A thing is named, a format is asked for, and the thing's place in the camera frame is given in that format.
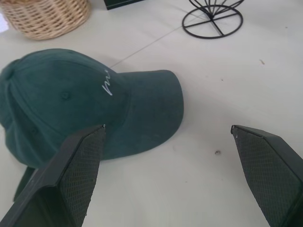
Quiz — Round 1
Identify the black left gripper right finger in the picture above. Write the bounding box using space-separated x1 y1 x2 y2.
230 124 303 227

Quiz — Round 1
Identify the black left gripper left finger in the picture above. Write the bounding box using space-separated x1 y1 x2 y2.
0 123 107 227

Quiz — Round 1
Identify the dark green baseball cap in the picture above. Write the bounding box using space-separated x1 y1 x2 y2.
0 48 185 202

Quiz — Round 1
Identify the woven wicker basket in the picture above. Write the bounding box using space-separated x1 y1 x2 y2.
0 0 92 41

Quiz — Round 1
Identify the dark green box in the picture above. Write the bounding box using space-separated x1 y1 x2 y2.
103 0 148 10

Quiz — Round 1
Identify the black wire stand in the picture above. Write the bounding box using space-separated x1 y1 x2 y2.
181 0 244 39

